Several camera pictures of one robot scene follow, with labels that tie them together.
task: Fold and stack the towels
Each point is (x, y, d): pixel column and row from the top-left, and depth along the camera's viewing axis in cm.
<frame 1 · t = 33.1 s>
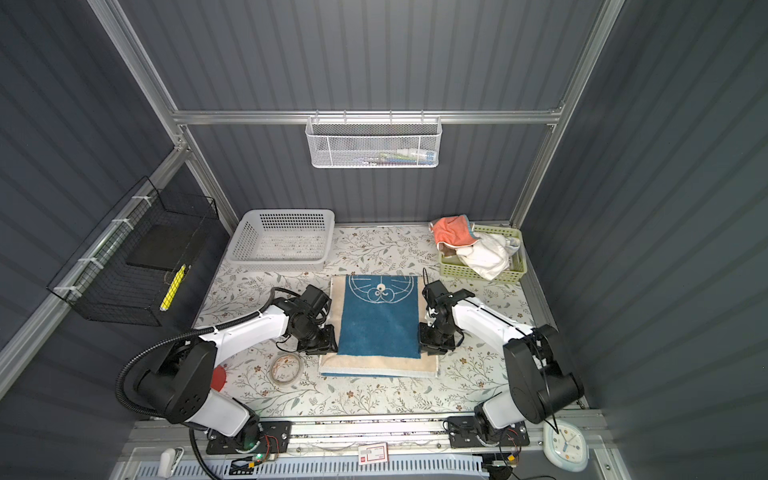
left hand: (334, 350, 86), fingers open
right hand: (425, 353, 85), fingers open
blue beige Doraemon towel: (377, 322, 94), point 2 cm above the table
orange towel: (453, 231, 104), point 13 cm above the table
white towel: (490, 254, 101), point 10 cm above the table
green perforated plastic basket: (454, 267, 101), point 7 cm above the table
white plastic laundry basket: (282, 240, 118), on the table
clear tape roll: (286, 369, 87), on the table

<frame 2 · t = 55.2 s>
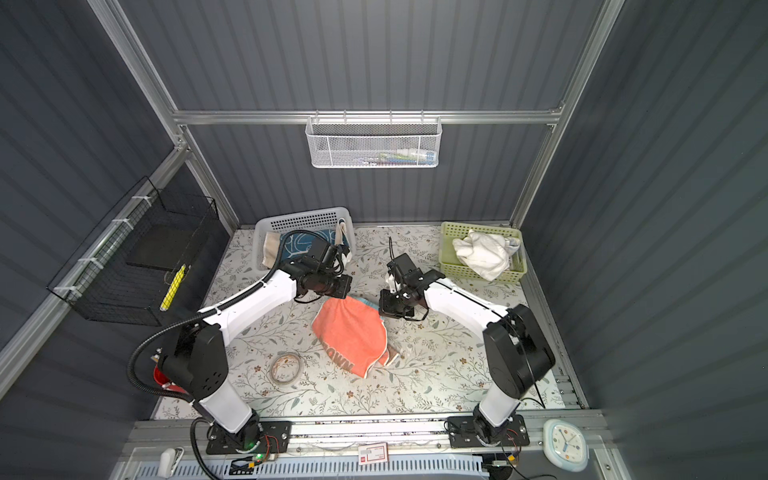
left hand: (349, 286, 88), fingers closed
right hand: (381, 313, 86), fingers closed
blue beige Doraemon towel: (294, 244, 114), point 3 cm above the table
orange towel: (354, 333, 87), point 7 cm above the table
the other named things where they were.

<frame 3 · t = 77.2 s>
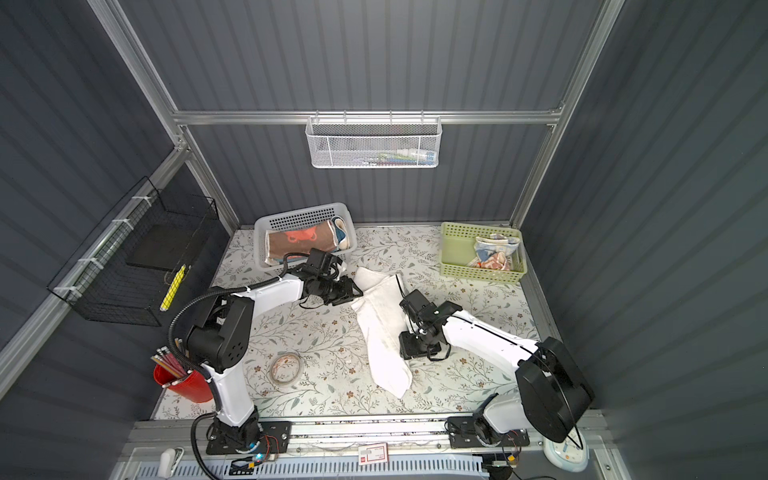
left hand: (360, 295, 95), fingers open
right hand: (409, 355, 83), fingers open
orange towel: (284, 242, 110), point 7 cm above the table
white towel: (383, 309, 95), point 4 cm above the table
patterned cloth in basket: (494, 252, 108), point 5 cm above the table
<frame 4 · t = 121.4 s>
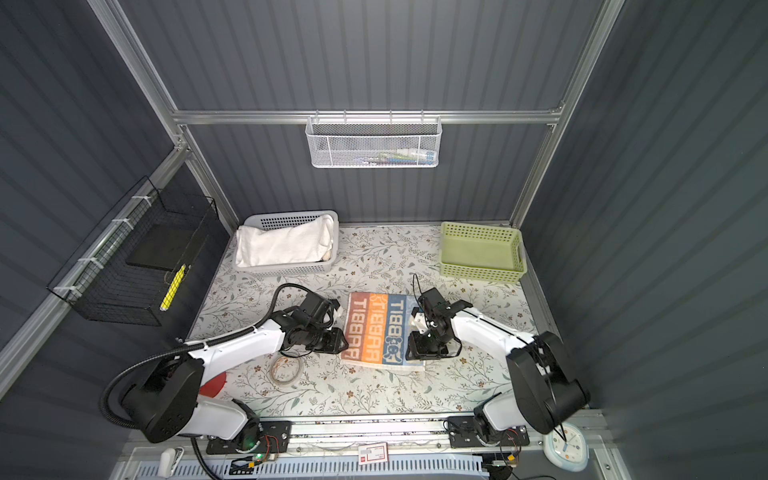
left hand: (344, 345, 86), fingers open
right hand: (415, 358, 84), fingers open
white towel: (309, 241, 110), point 7 cm above the table
patterned cloth in basket: (378, 327, 93), point 2 cm above the table
